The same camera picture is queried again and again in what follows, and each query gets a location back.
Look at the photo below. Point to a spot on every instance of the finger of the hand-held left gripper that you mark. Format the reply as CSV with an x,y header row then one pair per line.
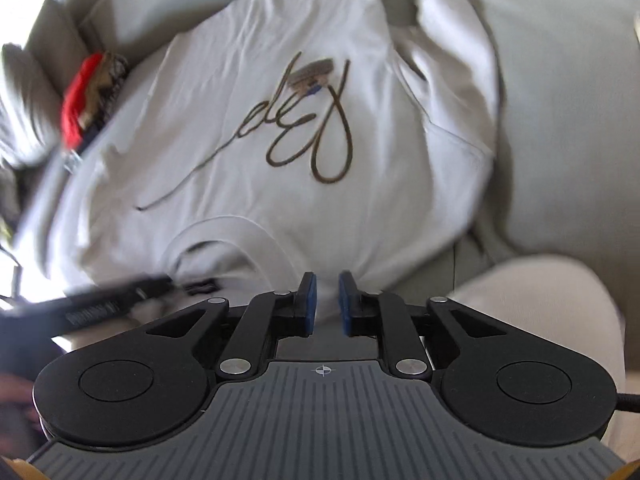
x,y
165,284

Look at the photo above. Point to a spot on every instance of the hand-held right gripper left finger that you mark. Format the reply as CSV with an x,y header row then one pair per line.
x,y
308,305

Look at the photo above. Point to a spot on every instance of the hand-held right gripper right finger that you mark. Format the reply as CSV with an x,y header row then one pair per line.
x,y
345,305

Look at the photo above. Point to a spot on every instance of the white t-shirt with script print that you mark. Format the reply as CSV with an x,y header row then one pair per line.
x,y
250,85

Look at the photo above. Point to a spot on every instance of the black and white patterned garment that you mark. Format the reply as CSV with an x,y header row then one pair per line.
x,y
107,105

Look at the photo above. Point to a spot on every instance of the person's leg in beige pants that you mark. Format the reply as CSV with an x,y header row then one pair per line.
x,y
540,300

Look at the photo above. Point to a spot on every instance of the red garment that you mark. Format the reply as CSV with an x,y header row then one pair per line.
x,y
80,100

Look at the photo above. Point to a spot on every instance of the tan garment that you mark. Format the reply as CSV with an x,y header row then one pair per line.
x,y
100,77

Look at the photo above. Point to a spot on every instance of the tan cushion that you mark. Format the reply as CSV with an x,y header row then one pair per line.
x,y
35,75

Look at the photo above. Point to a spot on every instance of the grey sofa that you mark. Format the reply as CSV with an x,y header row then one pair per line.
x,y
555,110

